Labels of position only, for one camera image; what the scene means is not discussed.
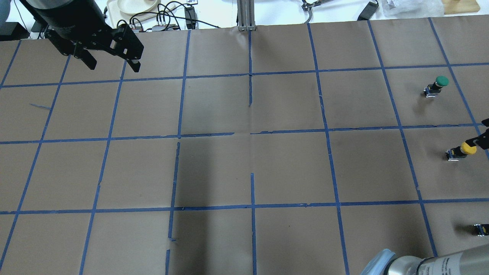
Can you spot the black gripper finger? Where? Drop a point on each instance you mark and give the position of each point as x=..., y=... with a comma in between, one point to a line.
x=481, y=141

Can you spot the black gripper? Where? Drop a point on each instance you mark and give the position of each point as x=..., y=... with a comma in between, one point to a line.
x=68, y=18

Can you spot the yellow push button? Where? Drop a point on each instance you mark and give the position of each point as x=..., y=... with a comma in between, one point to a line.
x=460, y=152

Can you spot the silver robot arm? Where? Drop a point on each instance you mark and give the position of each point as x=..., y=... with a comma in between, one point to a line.
x=474, y=261

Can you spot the green push button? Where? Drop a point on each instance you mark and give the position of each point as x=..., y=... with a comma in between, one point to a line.
x=432, y=90

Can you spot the beige tray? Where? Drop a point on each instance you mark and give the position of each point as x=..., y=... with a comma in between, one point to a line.
x=115, y=15

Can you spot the beige plate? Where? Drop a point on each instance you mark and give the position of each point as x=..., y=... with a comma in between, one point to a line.
x=132, y=7

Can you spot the black power adapter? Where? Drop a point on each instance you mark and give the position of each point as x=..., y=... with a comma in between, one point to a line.
x=190, y=17

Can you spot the wooden cutting board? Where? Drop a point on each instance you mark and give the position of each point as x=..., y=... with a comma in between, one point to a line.
x=455, y=7

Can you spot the clear plastic bag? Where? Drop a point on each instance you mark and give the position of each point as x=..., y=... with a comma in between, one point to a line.
x=412, y=8

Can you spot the aluminium frame post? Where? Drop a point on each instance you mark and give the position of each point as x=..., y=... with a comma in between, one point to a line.
x=245, y=15

